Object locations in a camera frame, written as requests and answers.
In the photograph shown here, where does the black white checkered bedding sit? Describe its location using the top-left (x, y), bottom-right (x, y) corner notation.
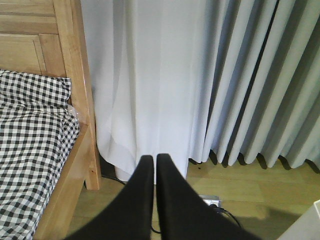
top-left (0, 70), bottom-right (80, 240)

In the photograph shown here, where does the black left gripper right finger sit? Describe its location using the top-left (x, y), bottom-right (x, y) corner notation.
top-left (156, 153), bottom-right (258, 240)

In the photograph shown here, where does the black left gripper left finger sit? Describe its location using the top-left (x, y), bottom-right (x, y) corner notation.
top-left (66, 155), bottom-right (153, 240)

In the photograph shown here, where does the floor power socket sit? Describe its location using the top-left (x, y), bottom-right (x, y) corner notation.
top-left (201, 196), bottom-right (221, 207)

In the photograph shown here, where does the white plastic trash bin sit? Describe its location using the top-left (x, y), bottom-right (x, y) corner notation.
top-left (278, 200), bottom-right (320, 240)

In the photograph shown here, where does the white cloth covered object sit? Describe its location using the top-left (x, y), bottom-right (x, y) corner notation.
top-left (81, 0), bottom-right (228, 181)

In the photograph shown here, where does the wooden bed frame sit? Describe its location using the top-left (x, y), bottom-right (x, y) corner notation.
top-left (0, 0), bottom-right (101, 240)

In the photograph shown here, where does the grey pleated curtain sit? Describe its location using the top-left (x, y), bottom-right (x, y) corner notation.
top-left (192, 0), bottom-right (320, 168)

